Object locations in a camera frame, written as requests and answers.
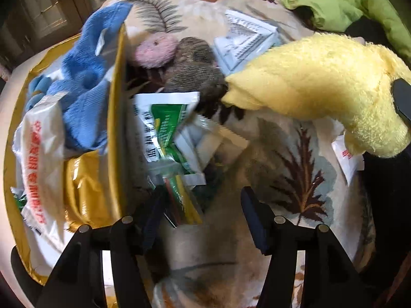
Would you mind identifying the white red-text packet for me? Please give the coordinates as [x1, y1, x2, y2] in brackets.
[332, 133, 364, 186]

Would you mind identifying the blue terry towel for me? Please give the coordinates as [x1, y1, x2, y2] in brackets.
[25, 2, 132, 152]

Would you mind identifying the pink and brown plush toy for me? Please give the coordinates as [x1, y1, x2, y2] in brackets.
[131, 32, 228, 102]

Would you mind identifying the leaf patterned beige blanket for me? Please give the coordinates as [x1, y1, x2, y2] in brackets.
[96, 0, 376, 308]

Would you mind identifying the gold cardboard box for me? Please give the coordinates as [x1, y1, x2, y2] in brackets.
[1, 28, 135, 292]

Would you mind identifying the white foil sachet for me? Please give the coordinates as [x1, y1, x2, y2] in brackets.
[174, 113, 249, 172]

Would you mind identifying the green puffy jacket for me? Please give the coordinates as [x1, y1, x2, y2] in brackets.
[280, 0, 410, 63]

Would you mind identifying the teal cartoon tissue pack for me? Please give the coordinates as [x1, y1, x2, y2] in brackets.
[212, 10, 283, 76]

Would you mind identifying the white red-text bag in box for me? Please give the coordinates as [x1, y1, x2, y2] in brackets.
[13, 92, 67, 252]

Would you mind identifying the yellow terry towel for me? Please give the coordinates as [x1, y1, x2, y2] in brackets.
[221, 33, 410, 158]

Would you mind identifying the ornate glass wooden door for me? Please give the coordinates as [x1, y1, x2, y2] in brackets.
[1, 0, 106, 70]

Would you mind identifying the green white medicine packet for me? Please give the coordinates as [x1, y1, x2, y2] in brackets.
[132, 91, 206, 187]

